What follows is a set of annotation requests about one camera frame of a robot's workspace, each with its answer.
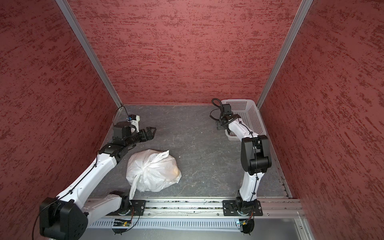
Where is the white plastic bag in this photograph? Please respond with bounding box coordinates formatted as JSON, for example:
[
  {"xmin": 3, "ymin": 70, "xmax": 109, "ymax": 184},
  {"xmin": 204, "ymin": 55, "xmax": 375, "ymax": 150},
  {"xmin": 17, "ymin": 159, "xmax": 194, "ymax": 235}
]
[{"xmin": 126, "ymin": 150, "xmax": 182, "ymax": 200}]

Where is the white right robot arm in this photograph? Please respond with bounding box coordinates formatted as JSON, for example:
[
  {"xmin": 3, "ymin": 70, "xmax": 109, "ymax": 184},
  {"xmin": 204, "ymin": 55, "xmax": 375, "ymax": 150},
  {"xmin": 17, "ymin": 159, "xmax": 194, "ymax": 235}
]
[{"xmin": 210, "ymin": 98, "xmax": 272, "ymax": 216}]

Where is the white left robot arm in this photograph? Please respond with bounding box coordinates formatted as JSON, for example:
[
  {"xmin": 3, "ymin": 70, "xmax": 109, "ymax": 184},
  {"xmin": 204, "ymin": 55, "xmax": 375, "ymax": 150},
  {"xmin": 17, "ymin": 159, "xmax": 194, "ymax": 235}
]
[{"xmin": 34, "ymin": 121, "xmax": 157, "ymax": 240}]

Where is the white perforated plastic basket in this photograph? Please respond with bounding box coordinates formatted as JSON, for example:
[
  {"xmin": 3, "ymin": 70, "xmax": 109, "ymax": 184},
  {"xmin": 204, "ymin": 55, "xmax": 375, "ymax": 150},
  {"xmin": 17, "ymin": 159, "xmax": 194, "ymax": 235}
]
[{"xmin": 222, "ymin": 99, "xmax": 267, "ymax": 135}]

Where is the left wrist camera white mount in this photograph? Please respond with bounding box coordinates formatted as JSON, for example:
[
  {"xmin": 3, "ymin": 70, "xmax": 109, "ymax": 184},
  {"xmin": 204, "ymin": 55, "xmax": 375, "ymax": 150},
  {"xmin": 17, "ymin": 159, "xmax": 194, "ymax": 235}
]
[{"xmin": 128, "ymin": 115, "xmax": 140, "ymax": 133}]

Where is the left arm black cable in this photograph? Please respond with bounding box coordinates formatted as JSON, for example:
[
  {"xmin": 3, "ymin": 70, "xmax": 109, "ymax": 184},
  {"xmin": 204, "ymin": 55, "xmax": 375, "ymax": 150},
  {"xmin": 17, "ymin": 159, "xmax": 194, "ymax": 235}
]
[{"xmin": 111, "ymin": 105, "xmax": 133, "ymax": 127}]

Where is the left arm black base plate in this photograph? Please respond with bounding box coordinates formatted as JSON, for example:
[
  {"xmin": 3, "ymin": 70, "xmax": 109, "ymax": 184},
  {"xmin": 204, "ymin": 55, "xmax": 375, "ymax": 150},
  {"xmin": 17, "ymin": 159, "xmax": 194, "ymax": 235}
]
[{"xmin": 112, "ymin": 199, "xmax": 147, "ymax": 216}]

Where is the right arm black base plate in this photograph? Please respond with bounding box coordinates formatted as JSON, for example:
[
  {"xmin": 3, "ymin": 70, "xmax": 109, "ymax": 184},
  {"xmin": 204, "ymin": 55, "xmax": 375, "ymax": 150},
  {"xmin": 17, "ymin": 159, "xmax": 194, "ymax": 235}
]
[{"xmin": 222, "ymin": 198, "xmax": 263, "ymax": 217}]

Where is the white slotted cable duct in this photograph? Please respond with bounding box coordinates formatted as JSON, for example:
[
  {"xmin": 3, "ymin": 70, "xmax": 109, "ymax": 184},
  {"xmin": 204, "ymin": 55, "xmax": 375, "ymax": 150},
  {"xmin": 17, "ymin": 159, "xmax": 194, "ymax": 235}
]
[{"xmin": 89, "ymin": 218, "xmax": 240, "ymax": 231}]

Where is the aluminium front mounting rail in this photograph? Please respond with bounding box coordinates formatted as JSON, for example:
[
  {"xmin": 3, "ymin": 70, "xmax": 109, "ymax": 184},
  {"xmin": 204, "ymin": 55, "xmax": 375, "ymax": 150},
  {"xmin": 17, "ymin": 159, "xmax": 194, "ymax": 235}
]
[{"xmin": 83, "ymin": 196, "xmax": 305, "ymax": 218}]

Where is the aluminium right corner post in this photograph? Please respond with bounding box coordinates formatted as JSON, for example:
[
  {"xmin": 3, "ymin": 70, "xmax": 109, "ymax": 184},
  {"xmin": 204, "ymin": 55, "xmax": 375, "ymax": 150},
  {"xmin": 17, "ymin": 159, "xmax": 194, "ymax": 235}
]
[{"xmin": 257, "ymin": 0, "xmax": 313, "ymax": 110}]

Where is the aluminium corner post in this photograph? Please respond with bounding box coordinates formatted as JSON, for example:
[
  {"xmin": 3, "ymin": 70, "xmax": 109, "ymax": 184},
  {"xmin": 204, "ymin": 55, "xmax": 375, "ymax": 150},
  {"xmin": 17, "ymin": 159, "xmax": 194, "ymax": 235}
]
[
  {"xmin": 257, "ymin": 0, "xmax": 313, "ymax": 110},
  {"xmin": 56, "ymin": 0, "xmax": 123, "ymax": 108}
]

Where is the aluminium left corner post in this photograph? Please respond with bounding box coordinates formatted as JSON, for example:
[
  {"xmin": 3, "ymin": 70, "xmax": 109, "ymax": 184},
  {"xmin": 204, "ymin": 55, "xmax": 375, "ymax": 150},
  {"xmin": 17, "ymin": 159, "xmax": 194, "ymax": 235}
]
[{"xmin": 56, "ymin": 0, "xmax": 123, "ymax": 108}]

